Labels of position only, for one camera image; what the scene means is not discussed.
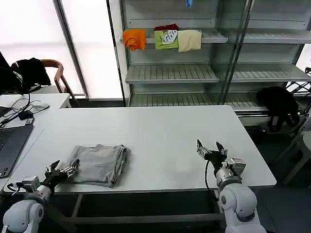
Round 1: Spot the dark grey laptop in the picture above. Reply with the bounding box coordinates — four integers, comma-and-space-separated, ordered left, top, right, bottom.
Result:
0, 123, 35, 179

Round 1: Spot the black desk cable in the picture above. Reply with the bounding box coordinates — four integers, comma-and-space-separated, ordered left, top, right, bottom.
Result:
0, 93, 33, 127

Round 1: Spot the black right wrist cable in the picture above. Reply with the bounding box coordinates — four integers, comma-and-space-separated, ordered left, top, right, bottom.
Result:
204, 159, 220, 201

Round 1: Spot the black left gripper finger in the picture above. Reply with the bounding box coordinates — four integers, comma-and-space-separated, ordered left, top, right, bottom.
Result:
60, 158, 81, 179
44, 159, 61, 176

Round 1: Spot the black computer monitor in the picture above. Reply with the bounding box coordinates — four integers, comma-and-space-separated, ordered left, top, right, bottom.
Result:
0, 51, 25, 96

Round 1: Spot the grey metal table frame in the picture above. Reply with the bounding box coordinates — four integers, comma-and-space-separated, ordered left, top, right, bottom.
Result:
36, 188, 227, 233

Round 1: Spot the grey window frame post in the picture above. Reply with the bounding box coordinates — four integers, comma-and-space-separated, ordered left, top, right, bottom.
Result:
52, 0, 89, 99

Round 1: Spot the grey stool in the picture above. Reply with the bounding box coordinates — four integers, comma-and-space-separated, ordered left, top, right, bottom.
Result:
273, 129, 311, 186

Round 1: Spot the black metal cart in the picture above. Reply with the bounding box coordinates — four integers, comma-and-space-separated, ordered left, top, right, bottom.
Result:
284, 67, 311, 115

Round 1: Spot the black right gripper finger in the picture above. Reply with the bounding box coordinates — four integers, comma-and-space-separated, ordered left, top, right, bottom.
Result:
196, 139, 210, 159
216, 141, 229, 157

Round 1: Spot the grey metal shelf rack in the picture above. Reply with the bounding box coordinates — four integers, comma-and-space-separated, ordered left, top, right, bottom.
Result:
106, 0, 311, 120

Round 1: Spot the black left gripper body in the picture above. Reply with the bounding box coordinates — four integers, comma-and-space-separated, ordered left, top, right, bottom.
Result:
40, 169, 69, 193

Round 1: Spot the white computer mouse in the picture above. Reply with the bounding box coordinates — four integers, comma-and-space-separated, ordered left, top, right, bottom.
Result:
30, 101, 50, 113

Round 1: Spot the grey printed t-shirt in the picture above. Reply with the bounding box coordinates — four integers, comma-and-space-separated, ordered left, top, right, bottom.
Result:
69, 144, 132, 189

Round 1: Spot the brown wooden chair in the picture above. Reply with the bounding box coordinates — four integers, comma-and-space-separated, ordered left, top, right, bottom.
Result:
39, 58, 74, 108

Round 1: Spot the black jacket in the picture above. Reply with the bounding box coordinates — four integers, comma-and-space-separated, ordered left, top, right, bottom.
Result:
10, 57, 52, 92

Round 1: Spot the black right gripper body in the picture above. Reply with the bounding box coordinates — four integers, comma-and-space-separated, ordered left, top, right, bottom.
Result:
203, 150, 228, 171

